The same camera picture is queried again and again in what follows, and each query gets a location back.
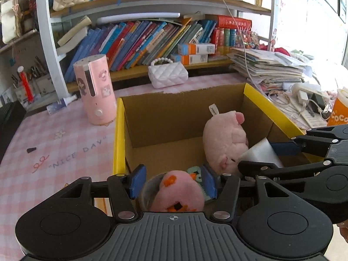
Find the thick red dictionary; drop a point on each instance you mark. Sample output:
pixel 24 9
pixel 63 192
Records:
pixel 235 22

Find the orange white carton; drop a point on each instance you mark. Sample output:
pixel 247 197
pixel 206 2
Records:
pixel 197 49
pixel 190 59

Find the pen holder with pens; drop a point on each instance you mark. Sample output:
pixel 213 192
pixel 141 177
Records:
pixel 40 78

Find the white quilted purse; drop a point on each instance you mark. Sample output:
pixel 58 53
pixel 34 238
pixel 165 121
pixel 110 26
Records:
pixel 168 74

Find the white foam wedge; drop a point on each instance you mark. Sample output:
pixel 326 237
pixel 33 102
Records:
pixel 261 152

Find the small black cap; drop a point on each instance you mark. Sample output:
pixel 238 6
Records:
pixel 31 150

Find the white bookshelf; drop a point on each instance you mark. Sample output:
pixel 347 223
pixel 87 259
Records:
pixel 47 38

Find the teal handheld device with sticker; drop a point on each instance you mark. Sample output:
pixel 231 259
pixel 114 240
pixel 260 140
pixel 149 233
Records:
pixel 195 174

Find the row of leaning books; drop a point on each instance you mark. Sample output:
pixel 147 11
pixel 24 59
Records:
pixel 136 46

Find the stack of papers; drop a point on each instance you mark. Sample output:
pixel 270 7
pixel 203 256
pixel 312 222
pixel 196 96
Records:
pixel 269 66

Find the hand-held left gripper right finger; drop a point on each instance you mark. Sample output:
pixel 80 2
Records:
pixel 210 185

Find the pink plush doughnut toy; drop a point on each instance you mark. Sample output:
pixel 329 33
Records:
pixel 179 190

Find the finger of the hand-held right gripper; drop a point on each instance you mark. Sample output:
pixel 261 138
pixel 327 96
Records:
pixel 285 148
pixel 258 168

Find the black power adapter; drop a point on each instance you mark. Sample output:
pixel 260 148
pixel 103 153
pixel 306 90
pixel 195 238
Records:
pixel 318 100

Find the white power strip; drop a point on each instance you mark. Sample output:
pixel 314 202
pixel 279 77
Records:
pixel 307 87

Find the colourful sparkly trinket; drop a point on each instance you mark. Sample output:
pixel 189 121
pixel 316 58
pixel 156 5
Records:
pixel 247 39

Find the window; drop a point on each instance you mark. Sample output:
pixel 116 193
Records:
pixel 320 19

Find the red white tube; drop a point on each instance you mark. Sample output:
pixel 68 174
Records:
pixel 26 87

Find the cardboard box with yellow rim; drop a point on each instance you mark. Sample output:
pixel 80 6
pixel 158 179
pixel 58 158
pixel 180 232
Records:
pixel 163 119

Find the cream cloth bag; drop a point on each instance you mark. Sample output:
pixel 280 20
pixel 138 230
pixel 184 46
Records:
pixel 9 21

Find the pink plush pig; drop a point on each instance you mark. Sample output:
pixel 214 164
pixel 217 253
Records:
pixel 225 138

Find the small spray bottle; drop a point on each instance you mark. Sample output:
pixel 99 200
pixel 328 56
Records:
pixel 61 105

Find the pink humidifier with stickers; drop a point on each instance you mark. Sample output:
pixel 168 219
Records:
pixel 95 92

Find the red cloth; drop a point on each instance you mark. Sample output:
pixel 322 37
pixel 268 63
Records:
pixel 280 50

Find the set of small colourful books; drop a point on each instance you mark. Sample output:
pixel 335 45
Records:
pixel 225 39

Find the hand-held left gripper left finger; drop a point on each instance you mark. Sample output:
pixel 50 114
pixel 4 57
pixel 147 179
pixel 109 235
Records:
pixel 137 180

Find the cream thick book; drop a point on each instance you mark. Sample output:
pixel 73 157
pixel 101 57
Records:
pixel 73 31

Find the orange drink cup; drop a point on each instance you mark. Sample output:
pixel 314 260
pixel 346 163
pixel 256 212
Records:
pixel 338 111

